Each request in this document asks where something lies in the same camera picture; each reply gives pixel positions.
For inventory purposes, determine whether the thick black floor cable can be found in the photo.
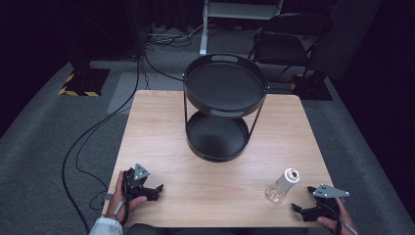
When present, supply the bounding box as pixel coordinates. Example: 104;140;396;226
61;52;147;235

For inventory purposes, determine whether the grey curtain panel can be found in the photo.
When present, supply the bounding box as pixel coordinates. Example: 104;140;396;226
312;0;384;81

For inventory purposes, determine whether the black folding chair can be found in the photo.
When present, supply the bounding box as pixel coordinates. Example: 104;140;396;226
247;13;329;76

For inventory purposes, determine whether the bundle of floor cables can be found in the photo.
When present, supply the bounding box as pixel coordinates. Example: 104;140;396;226
146;23;205;49

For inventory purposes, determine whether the thin black floor cable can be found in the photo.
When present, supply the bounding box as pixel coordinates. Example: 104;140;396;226
74;121;110;212

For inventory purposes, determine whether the person's left hand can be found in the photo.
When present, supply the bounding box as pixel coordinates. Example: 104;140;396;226
104;171;148;223

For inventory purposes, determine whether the right hand-held gripper black cable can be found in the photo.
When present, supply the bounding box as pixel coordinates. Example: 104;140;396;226
320;202;358;235

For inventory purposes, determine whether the white metal desk stand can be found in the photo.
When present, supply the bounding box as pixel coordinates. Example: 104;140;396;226
199;0;284;57

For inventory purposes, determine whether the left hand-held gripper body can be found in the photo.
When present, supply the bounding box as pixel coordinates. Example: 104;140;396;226
122;163;155;201

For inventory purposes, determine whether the clear plastic bottle white cap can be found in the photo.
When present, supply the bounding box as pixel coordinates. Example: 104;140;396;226
264;167;301;204

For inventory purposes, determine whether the person's right hand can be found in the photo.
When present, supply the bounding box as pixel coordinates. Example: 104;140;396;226
316;197;358;235

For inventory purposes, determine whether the black two-tier round tray rack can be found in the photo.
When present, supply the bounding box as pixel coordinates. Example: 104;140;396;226
182;53;270;164

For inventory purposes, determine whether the hand-held gripper black cable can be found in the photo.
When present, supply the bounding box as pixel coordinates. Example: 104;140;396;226
320;202;358;235
112;168;130;227

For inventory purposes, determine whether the black cable behind table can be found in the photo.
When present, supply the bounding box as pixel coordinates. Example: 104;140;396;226
142;52;185;83

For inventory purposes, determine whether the left hand-held gripper black cable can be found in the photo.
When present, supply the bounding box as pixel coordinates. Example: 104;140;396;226
112;168;130;227

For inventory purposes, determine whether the black base yellow striped edge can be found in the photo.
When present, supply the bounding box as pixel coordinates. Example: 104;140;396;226
290;71;333;102
58;68;111;98

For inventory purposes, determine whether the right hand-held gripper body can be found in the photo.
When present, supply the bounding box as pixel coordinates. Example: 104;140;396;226
302;183;350;223

